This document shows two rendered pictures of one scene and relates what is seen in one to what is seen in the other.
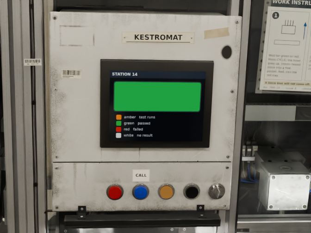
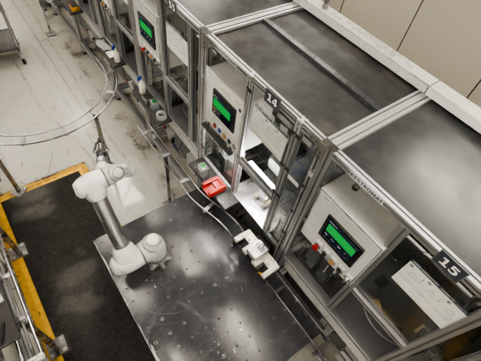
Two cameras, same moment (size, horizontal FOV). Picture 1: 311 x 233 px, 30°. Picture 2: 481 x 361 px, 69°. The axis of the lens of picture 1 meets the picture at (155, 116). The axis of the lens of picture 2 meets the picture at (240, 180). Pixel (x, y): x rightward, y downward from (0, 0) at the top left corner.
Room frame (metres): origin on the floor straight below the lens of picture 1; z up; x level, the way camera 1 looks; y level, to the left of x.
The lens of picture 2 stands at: (0.33, -1.50, 3.21)
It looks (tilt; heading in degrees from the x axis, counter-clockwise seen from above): 53 degrees down; 52
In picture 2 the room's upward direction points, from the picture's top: 10 degrees clockwise
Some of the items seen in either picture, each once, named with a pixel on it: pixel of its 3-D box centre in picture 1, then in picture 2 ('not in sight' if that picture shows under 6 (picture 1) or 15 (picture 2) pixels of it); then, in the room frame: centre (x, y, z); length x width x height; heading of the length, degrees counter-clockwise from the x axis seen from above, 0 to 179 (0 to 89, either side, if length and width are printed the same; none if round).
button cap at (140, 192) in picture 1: (140, 191); not in sight; (1.27, 0.03, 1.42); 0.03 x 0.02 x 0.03; 96
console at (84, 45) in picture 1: (140, 105); (235, 106); (1.38, 0.04, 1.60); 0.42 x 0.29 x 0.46; 96
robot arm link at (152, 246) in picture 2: not in sight; (152, 246); (0.58, -0.31, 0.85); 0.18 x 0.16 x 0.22; 7
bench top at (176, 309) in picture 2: not in sight; (204, 284); (0.82, -0.67, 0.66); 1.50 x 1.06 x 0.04; 96
